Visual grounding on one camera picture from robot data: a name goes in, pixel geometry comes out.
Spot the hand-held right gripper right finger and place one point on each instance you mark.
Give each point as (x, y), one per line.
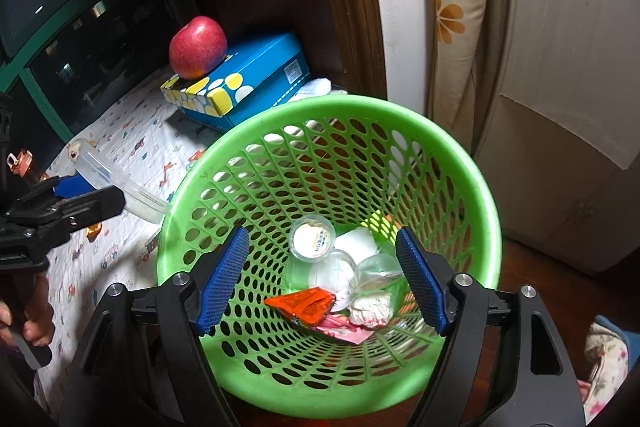
(420, 282)

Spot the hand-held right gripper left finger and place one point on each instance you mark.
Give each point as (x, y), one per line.
(225, 277)

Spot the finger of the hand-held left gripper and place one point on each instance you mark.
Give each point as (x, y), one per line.
(70, 188)
(95, 204)

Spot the long clear plastic tray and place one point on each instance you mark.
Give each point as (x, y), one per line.
(130, 194)

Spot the translucent round plastic cup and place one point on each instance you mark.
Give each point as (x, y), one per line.
(377, 272)

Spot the red white wrapper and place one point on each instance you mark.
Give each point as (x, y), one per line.
(370, 307)

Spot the white foam block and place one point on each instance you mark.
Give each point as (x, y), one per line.
(357, 244)

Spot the orange snack wrapper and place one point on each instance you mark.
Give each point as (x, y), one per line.
(300, 304)

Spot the clear round plastic lid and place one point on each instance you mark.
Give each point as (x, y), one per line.
(332, 277)

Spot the jelly cup with yellow label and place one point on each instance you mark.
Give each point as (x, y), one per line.
(310, 239)

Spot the green plastic basket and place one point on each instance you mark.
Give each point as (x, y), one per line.
(450, 187)

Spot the person's left hand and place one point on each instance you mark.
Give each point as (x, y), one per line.
(37, 317)

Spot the printed blanket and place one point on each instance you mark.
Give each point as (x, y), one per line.
(125, 142)

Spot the pink snack wrapper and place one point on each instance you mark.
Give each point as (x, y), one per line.
(345, 329)

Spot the red apple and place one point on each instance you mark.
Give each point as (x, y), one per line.
(197, 47)

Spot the person's floral pants leg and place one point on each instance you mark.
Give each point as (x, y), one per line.
(605, 357)

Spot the blue dotted tissue box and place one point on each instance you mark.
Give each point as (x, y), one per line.
(260, 72)

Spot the white cabinet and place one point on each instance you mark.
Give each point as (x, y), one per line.
(565, 57)

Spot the beige floral cloth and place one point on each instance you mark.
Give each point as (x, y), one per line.
(455, 7)

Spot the green window frame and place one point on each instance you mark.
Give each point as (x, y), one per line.
(45, 101)

